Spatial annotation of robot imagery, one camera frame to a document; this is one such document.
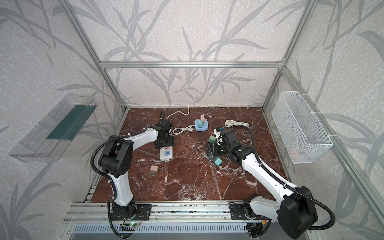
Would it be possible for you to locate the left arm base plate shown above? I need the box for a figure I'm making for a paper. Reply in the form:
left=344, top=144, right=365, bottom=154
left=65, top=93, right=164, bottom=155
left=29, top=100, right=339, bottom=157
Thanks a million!
left=111, top=204, right=152, bottom=221

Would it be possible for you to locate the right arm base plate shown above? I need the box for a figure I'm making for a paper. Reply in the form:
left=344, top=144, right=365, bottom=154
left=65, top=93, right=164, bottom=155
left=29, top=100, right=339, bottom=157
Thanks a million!
left=228, top=202, right=256, bottom=220

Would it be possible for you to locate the white cord with plug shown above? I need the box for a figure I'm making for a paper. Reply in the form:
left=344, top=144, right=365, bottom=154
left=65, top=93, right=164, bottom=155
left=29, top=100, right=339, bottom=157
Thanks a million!
left=172, top=124, right=195, bottom=136

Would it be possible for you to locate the white power strip cable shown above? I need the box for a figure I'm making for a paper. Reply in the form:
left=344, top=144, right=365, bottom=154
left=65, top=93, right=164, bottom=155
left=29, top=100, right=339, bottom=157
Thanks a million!
left=166, top=101, right=224, bottom=120

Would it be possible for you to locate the white multicolour power strip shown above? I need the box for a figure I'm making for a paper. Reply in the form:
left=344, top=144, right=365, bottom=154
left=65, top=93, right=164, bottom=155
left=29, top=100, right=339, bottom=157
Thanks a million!
left=160, top=146, right=173, bottom=162

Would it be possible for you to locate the light blue square socket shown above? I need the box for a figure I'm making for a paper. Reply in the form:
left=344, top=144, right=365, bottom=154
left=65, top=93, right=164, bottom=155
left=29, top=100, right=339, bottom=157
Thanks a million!
left=194, top=119, right=209, bottom=132

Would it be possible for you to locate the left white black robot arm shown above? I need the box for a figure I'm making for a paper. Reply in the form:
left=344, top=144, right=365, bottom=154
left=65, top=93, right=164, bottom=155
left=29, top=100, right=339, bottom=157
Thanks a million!
left=90, top=119, right=174, bottom=218

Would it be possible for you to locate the coiled white cable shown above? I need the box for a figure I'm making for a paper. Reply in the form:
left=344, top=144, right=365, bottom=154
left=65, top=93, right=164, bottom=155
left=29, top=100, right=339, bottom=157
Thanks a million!
left=224, top=119, right=250, bottom=128

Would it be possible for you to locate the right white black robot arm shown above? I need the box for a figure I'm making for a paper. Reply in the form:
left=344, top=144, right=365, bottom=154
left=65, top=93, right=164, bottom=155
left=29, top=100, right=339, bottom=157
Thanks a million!
left=205, top=127, right=336, bottom=240

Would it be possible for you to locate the light green cube charger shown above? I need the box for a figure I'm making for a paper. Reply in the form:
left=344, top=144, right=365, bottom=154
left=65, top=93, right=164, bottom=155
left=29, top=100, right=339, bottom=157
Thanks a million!
left=209, top=136, right=217, bottom=143

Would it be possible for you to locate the white wire mesh basket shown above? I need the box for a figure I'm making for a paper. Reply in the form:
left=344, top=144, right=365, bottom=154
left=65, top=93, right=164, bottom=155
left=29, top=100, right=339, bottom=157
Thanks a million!
left=272, top=91, right=334, bottom=164

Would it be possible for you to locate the clear plastic wall tray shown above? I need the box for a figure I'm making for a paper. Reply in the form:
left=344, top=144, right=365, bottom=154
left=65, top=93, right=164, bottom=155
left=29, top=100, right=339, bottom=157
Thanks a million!
left=9, top=94, right=98, bottom=163

